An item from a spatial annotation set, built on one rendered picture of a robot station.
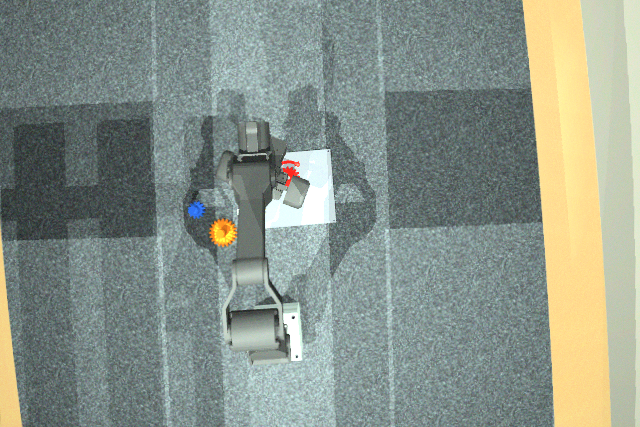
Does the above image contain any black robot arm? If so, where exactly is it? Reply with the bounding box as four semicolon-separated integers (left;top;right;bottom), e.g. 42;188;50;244
222;121;291;365

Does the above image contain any orange gear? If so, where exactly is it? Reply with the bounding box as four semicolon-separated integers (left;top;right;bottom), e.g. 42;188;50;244
210;218;237;247

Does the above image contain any blue gear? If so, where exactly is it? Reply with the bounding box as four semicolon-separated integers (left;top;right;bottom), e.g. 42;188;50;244
188;201;206;219

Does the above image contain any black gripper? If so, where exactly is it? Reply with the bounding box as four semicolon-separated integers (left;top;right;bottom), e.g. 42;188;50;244
214;150;310;209

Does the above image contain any red gear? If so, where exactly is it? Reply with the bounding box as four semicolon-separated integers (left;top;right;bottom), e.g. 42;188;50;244
283;166;299;186

